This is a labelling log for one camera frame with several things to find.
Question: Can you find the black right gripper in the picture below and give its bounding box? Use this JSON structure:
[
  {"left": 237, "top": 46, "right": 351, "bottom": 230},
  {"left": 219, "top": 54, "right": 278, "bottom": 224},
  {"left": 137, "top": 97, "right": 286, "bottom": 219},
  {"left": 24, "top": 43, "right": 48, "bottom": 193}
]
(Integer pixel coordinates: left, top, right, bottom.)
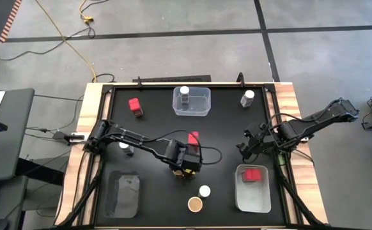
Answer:
[{"left": 236, "top": 123, "right": 278, "bottom": 160}]

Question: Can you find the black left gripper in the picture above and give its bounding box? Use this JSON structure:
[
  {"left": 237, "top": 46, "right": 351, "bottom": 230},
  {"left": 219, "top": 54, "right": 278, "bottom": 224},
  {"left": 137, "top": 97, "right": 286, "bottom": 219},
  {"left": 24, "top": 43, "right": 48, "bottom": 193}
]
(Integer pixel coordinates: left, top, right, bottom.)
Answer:
[{"left": 176, "top": 148, "right": 204, "bottom": 180}]

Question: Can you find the white-lid bagel seasoning jar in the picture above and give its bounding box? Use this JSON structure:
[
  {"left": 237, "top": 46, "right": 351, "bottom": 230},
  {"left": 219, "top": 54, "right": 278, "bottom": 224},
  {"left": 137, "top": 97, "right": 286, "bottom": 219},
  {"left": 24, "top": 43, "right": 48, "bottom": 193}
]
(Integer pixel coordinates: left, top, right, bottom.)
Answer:
[
  {"left": 198, "top": 185, "right": 212, "bottom": 199},
  {"left": 240, "top": 89, "right": 256, "bottom": 109},
  {"left": 118, "top": 142, "right": 135, "bottom": 157},
  {"left": 178, "top": 85, "right": 190, "bottom": 105}
]

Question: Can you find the red spice tin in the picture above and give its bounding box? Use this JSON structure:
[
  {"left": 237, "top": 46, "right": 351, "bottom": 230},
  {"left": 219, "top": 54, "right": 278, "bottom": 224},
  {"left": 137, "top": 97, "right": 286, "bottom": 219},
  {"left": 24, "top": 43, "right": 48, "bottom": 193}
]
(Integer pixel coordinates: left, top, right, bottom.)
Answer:
[
  {"left": 128, "top": 97, "right": 144, "bottom": 118},
  {"left": 242, "top": 167, "right": 263, "bottom": 183},
  {"left": 187, "top": 130, "right": 201, "bottom": 146}
]

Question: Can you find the frosted white plastic bin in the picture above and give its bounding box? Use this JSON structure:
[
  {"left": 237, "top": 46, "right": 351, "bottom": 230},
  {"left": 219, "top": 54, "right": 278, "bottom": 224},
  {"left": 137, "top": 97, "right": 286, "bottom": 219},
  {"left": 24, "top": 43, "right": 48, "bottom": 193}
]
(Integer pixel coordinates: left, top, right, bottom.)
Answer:
[{"left": 234, "top": 164, "right": 272, "bottom": 214}]

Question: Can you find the clear plastic bin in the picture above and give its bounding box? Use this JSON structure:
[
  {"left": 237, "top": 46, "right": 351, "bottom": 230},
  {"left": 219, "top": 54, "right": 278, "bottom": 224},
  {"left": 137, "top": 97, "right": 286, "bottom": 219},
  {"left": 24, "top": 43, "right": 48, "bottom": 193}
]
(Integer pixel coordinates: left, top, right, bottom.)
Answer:
[
  {"left": 104, "top": 169, "right": 141, "bottom": 219},
  {"left": 172, "top": 86, "right": 212, "bottom": 117}
]

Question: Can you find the black power strip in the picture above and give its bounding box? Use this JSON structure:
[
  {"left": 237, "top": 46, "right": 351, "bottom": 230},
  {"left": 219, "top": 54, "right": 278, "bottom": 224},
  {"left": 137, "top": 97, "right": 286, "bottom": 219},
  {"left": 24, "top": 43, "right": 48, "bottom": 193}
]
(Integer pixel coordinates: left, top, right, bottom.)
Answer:
[{"left": 132, "top": 74, "right": 212, "bottom": 83}]

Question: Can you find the black desk base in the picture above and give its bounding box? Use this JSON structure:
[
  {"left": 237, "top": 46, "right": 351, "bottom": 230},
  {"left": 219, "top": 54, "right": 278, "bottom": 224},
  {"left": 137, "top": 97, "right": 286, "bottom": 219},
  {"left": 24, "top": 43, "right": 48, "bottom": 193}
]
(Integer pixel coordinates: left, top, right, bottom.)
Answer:
[{"left": 15, "top": 155, "right": 66, "bottom": 187}]

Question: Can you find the grey desk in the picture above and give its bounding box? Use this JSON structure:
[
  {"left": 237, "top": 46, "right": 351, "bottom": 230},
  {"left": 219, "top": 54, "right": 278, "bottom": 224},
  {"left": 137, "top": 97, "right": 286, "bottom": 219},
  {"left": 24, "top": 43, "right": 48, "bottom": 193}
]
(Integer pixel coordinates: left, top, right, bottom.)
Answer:
[{"left": 0, "top": 88, "right": 36, "bottom": 183}]

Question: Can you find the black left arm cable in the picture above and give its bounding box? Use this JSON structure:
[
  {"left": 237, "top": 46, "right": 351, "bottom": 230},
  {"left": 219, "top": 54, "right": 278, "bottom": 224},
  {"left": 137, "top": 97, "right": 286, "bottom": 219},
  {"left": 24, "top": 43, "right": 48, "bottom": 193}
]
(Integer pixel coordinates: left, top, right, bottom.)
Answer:
[{"left": 109, "top": 129, "right": 223, "bottom": 166}]

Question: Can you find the black floor cable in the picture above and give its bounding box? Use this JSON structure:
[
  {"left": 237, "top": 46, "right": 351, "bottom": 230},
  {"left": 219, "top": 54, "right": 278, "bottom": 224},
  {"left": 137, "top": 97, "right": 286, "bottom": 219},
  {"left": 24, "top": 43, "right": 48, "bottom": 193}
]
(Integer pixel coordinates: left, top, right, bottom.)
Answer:
[{"left": 0, "top": 26, "right": 97, "bottom": 61}]

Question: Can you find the yellow cable with plug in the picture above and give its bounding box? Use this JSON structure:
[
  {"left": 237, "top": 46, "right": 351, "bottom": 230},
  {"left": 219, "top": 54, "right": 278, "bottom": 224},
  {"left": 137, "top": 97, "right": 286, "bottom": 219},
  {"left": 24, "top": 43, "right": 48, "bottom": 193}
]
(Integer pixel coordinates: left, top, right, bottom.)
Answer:
[{"left": 78, "top": 0, "right": 110, "bottom": 24}]

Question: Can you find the long yellow cable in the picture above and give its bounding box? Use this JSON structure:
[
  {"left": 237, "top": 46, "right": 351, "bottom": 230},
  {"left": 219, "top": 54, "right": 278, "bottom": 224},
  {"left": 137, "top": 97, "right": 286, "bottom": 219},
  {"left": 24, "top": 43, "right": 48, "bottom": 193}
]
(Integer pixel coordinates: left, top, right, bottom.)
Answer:
[{"left": 34, "top": 0, "right": 97, "bottom": 80}]

